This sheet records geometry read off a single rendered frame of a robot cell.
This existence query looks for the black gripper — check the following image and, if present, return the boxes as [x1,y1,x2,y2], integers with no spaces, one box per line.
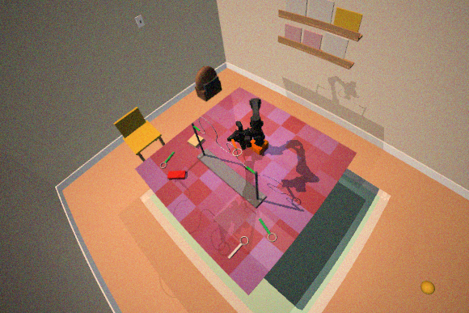
[227,121,254,150]

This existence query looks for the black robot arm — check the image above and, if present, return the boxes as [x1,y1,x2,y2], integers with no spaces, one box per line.
[244,98,265,148]

